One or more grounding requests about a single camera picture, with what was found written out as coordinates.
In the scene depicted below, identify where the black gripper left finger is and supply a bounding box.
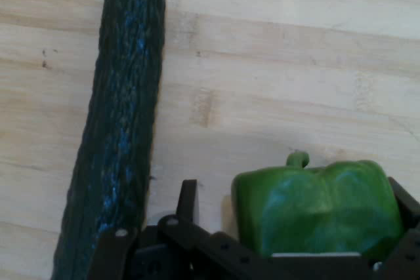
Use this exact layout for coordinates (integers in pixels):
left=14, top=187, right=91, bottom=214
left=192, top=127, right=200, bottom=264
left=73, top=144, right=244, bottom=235
left=94, top=179, right=280, bottom=280

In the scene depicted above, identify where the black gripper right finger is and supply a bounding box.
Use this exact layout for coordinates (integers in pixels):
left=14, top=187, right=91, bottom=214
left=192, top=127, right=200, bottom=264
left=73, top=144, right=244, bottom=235
left=373, top=176, right=420, bottom=280

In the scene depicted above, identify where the toy bell pepper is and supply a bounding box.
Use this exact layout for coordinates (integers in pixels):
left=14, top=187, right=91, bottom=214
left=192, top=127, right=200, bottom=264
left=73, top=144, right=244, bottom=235
left=231, top=150, right=405, bottom=258

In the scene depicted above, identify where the dark green cucumber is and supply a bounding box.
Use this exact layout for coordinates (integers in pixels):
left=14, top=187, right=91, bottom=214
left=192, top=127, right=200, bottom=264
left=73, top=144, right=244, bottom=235
left=49, top=0, right=170, bottom=280

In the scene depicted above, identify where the light wooden board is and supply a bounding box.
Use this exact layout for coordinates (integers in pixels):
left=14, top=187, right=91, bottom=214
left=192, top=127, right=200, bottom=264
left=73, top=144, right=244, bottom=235
left=0, top=0, right=420, bottom=280

